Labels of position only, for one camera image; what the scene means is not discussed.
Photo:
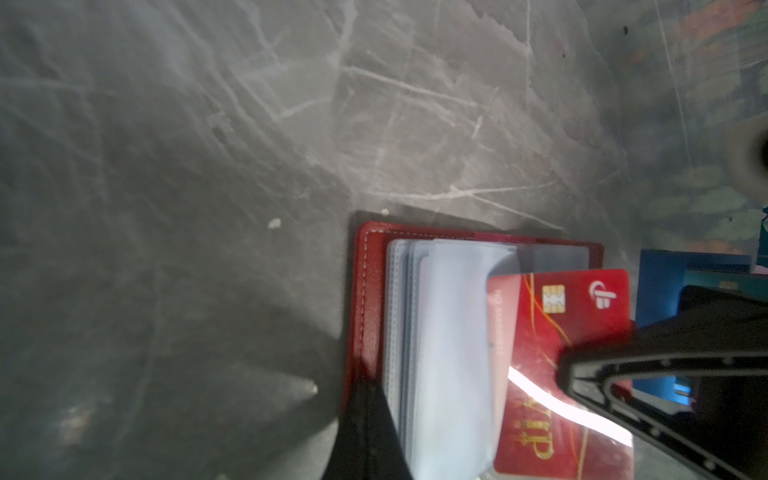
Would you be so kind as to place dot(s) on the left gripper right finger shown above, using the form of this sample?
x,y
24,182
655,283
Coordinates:
x,y
386,458

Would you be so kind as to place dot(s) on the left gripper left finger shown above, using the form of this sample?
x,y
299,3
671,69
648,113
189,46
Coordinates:
x,y
348,459

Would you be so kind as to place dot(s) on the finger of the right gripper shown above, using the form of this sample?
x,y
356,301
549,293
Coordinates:
x,y
718,339

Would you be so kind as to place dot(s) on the red leather card holder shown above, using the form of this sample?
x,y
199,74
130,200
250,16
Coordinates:
x,y
420,327

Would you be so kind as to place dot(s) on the teal card in tray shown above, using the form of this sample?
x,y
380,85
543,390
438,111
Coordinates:
x,y
743,283

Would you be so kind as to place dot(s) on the blue card tray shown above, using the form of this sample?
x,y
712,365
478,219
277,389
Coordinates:
x,y
660,283

